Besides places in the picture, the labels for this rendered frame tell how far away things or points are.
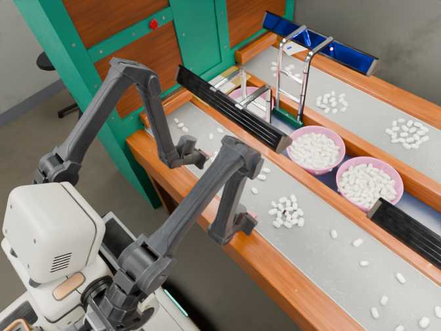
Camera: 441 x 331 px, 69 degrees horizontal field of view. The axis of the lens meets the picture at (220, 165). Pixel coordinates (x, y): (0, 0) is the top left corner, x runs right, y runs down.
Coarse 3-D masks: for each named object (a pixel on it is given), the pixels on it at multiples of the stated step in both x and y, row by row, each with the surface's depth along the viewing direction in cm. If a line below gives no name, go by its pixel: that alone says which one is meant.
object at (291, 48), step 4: (288, 44) 199; (292, 44) 198; (296, 44) 198; (284, 48) 197; (288, 48) 195; (292, 48) 196; (296, 48) 195; (300, 48) 195; (304, 48) 194; (288, 52) 194; (292, 52) 193; (296, 52) 193
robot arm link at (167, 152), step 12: (156, 84) 97; (144, 96) 100; (156, 96) 99; (144, 108) 107; (156, 108) 106; (156, 120) 109; (156, 132) 112; (168, 132) 116; (156, 144) 121; (168, 144) 119; (168, 156) 121
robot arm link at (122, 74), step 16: (112, 64) 92; (128, 64) 91; (112, 80) 90; (128, 80) 92; (144, 80) 95; (96, 96) 92; (112, 96) 92; (96, 112) 91; (80, 128) 92; (96, 128) 94; (64, 144) 93; (80, 144) 93; (64, 160) 92; (80, 160) 95; (48, 176) 91; (64, 176) 92
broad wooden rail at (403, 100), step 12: (276, 48) 201; (312, 60) 187; (324, 60) 186; (324, 72) 184; (336, 72) 179; (348, 72) 178; (348, 84) 175; (360, 84) 171; (372, 84) 170; (384, 84) 170; (372, 96) 168; (384, 96) 165; (396, 96) 164; (408, 96) 163; (396, 108) 162; (408, 108) 158; (420, 108) 157; (432, 108) 156; (432, 120) 152
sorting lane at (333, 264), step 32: (192, 128) 169; (224, 128) 166; (288, 192) 140; (320, 224) 130; (352, 224) 128; (288, 256) 123; (320, 256) 122; (352, 256) 121; (384, 256) 120; (320, 288) 115; (352, 288) 114; (384, 288) 113; (416, 288) 112; (384, 320) 107; (416, 320) 106
